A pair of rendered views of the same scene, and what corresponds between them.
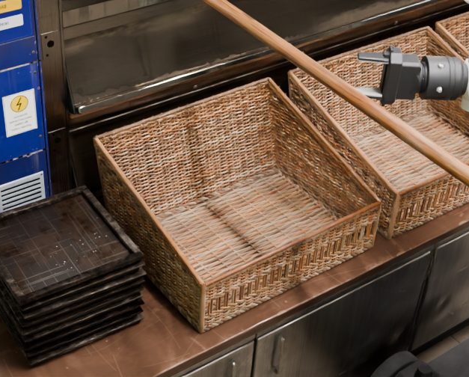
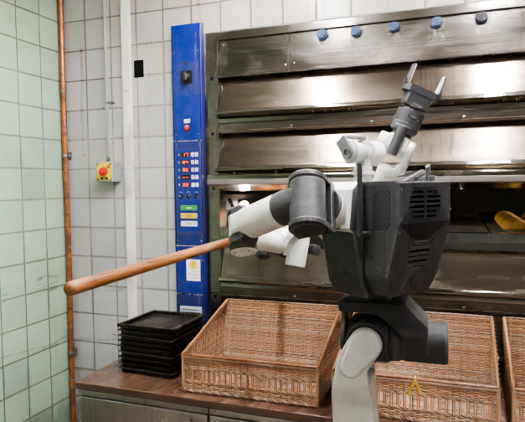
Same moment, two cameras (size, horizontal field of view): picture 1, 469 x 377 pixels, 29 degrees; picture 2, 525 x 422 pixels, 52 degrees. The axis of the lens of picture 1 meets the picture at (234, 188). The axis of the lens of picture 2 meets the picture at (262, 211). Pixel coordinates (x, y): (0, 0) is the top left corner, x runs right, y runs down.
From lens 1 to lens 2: 2.11 m
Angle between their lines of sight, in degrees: 64
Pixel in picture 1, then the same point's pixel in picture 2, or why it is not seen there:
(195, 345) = (172, 392)
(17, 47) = (194, 236)
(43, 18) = (212, 229)
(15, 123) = (190, 274)
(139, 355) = (151, 384)
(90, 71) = (233, 264)
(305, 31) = not seen: hidden behind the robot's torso
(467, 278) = not seen: outside the picture
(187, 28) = not seen: hidden behind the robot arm
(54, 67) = (216, 255)
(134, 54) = (256, 263)
